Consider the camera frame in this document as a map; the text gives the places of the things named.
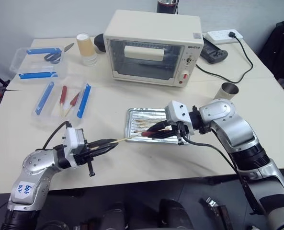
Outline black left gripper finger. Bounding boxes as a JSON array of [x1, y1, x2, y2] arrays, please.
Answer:
[[92, 143, 120, 158], [88, 138, 119, 149]]

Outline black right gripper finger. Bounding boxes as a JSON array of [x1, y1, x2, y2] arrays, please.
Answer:
[[145, 120, 176, 133], [150, 131, 180, 139]]

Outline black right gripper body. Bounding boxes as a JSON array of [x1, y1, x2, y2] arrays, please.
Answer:
[[170, 120, 190, 146]]

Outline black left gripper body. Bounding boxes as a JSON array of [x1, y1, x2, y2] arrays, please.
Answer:
[[74, 140, 96, 178]]

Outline wooden skewer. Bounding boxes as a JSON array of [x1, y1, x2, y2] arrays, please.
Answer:
[[91, 135, 139, 150]]

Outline silver foil baking tray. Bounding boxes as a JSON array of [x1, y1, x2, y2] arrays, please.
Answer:
[[125, 107, 189, 146]]

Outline red sausage on skewer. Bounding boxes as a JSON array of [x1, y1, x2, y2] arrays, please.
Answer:
[[58, 85, 68, 114], [64, 92, 81, 117]]

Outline steel cup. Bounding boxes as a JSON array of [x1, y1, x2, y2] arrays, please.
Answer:
[[214, 82, 239, 102]]

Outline clear box with blue clips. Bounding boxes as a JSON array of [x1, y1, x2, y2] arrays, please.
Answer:
[[31, 76, 92, 129]]

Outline dark rounded shape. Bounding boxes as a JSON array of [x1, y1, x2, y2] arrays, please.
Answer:
[[100, 202, 128, 230], [159, 198, 193, 230]]

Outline black handheld game controller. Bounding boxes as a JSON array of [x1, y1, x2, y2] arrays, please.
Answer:
[[199, 35, 228, 64]]

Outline metal clip on dark bar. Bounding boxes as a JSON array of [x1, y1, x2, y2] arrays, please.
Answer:
[[198, 197, 231, 230]]

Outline stack of paper cups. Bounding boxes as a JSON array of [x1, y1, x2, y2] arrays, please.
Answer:
[[76, 33, 98, 67]]

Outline cream toaster oven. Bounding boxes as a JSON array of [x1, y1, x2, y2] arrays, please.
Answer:
[[103, 9, 203, 88]]

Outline black round case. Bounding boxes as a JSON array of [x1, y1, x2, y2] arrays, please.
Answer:
[[93, 34, 107, 54]]

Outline white power strip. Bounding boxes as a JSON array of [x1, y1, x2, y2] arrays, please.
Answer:
[[205, 29, 244, 45]]

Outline clear box with scissors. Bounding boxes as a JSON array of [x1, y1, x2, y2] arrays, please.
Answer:
[[9, 46, 68, 81]]

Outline black garment on chair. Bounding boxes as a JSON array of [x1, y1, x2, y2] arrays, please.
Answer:
[[261, 18, 284, 98]]

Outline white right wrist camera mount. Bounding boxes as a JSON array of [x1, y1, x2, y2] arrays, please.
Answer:
[[164, 101, 195, 136]]

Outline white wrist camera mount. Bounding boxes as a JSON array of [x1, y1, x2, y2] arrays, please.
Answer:
[[164, 101, 195, 136], [63, 127, 86, 166]]

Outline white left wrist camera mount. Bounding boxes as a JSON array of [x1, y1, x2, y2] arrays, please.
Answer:
[[63, 127, 86, 166]]

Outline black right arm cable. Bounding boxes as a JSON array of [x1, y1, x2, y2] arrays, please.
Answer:
[[179, 133, 261, 214]]

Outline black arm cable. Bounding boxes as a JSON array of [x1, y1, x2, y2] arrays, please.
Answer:
[[179, 133, 261, 214], [42, 120, 73, 150]]

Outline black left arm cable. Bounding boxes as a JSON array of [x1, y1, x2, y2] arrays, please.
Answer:
[[42, 120, 73, 150]]

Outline black power cord with plug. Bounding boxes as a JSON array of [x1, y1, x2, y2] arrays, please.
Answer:
[[195, 31, 254, 83]]

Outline black handled scissors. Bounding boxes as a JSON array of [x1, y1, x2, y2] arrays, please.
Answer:
[[44, 42, 75, 64]]

